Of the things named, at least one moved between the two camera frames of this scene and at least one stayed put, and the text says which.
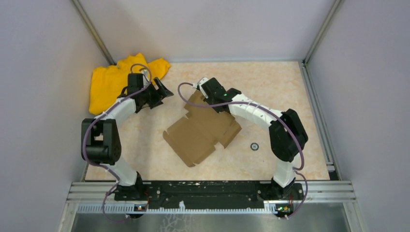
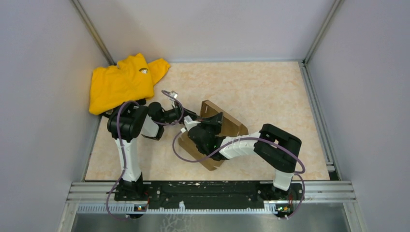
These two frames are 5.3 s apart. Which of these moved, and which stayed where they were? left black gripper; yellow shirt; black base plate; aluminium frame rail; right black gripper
Moved: right black gripper; left black gripper
Stayed: black base plate; yellow shirt; aluminium frame rail
